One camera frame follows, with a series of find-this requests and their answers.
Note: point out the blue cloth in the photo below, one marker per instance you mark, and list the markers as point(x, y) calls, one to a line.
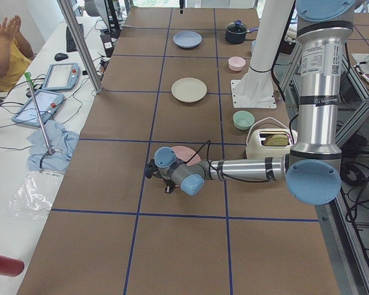
point(62, 142)

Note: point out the black keyboard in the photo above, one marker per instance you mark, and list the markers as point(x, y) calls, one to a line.
point(70, 42)

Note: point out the black computer mouse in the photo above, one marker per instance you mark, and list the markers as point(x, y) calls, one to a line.
point(60, 56)

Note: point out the person in yellow shirt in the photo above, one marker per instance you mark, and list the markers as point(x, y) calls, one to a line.
point(15, 58)

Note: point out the toast slice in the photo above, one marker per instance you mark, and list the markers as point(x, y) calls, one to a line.
point(277, 140)

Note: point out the blue plate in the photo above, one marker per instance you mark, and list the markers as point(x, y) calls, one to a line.
point(187, 39)

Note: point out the teach pendant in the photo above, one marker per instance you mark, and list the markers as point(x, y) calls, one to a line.
point(48, 103)
point(61, 77)

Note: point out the green bowl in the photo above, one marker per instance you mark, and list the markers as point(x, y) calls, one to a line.
point(243, 120)

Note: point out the near teach pendant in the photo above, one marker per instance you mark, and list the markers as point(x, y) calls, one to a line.
point(48, 103)

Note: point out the far teach pendant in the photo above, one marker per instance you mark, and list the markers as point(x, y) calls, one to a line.
point(61, 77)

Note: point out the green tipped grabber stick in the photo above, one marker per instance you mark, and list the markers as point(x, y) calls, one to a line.
point(50, 151)

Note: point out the red bottle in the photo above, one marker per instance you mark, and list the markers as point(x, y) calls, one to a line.
point(10, 267)

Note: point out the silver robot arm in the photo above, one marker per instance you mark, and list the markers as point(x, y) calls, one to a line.
point(311, 168)

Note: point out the aluminium frame post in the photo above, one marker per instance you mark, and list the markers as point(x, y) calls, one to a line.
point(67, 11)

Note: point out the black monitor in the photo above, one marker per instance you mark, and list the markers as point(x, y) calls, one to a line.
point(109, 11)

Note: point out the pink bowl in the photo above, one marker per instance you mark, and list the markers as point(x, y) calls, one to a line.
point(236, 63)

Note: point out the beige plate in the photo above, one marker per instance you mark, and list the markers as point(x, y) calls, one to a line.
point(189, 90)

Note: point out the blue cup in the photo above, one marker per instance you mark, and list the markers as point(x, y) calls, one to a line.
point(253, 47)

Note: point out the cream toaster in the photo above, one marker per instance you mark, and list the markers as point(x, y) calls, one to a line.
point(256, 149)

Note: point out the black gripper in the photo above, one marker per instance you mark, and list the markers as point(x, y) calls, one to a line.
point(169, 188)

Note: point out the pink plate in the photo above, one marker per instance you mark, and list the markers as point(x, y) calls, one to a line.
point(185, 153)

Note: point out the clear plastic bag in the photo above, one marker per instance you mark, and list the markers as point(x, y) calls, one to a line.
point(34, 198)

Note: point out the person's raised hand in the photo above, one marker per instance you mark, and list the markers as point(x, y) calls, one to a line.
point(10, 28)

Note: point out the dark blue lidded pot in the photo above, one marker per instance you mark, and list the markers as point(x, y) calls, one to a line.
point(236, 32)

